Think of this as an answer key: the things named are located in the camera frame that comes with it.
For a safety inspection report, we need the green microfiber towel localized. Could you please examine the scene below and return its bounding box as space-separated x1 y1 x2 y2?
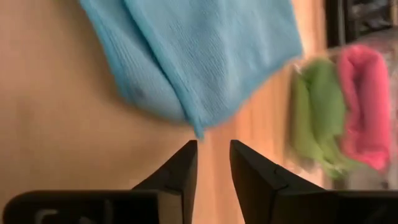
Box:
289 57 357 180

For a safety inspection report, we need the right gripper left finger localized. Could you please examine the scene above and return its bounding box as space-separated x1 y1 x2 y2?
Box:
133 139 198 224

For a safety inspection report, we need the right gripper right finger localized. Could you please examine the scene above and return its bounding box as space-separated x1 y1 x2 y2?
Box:
229 139 324 224

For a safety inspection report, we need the blue microfiber towel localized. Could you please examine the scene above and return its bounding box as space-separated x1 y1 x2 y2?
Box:
79 0 304 139

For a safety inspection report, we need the pink microfiber towel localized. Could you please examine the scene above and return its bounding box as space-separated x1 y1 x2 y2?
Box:
337 44 393 172

